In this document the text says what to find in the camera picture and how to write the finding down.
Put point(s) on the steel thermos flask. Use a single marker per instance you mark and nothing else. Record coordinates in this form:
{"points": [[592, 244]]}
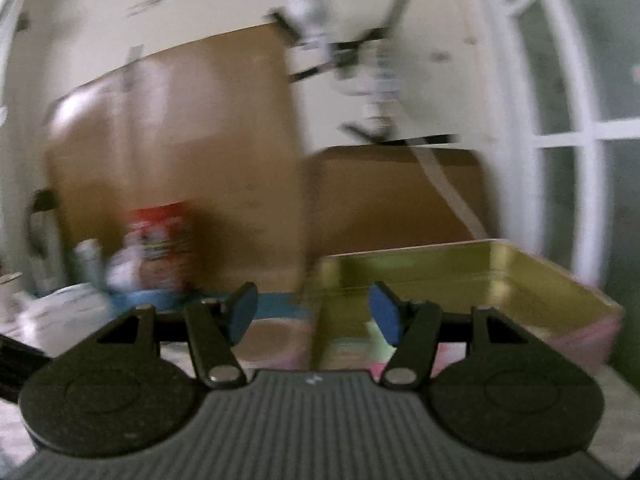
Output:
{"points": [[45, 245]]}

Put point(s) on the white tube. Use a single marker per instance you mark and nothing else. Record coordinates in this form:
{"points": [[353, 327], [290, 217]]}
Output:
{"points": [[89, 262]]}

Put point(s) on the red cereal box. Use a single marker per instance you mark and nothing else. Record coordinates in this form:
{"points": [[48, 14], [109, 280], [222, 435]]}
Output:
{"points": [[160, 245]]}

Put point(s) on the brown woven chair back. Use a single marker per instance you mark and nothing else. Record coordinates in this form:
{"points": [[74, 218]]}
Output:
{"points": [[380, 195]]}

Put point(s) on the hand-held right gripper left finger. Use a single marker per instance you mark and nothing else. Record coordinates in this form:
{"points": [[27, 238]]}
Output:
{"points": [[242, 312]]}

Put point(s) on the white window frame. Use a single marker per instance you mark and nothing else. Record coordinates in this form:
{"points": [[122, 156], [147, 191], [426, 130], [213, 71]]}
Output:
{"points": [[565, 110]]}

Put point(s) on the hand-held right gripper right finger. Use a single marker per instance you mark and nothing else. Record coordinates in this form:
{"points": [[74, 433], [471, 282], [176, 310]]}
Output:
{"points": [[384, 312]]}

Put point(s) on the pink tin box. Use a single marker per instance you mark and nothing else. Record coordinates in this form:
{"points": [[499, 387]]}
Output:
{"points": [[500, 280]]}

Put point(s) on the wood pattern sheet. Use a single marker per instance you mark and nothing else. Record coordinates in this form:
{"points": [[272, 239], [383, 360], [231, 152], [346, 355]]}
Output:
{"points": [[200, 135]]}

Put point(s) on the white tissue pack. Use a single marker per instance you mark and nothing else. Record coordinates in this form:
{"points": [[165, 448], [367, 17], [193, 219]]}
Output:
{"points": [[65, 315]]}

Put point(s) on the white power strip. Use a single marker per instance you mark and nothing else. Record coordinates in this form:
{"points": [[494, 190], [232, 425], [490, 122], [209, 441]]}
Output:
{"points": [[385, 85]]}

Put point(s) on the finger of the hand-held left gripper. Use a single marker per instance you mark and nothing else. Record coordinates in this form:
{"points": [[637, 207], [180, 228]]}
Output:
{"points": [[20, 365]]}

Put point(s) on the white enamel mug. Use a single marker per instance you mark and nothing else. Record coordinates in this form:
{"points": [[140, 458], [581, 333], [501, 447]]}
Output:
{"points": [[10, 295]]}

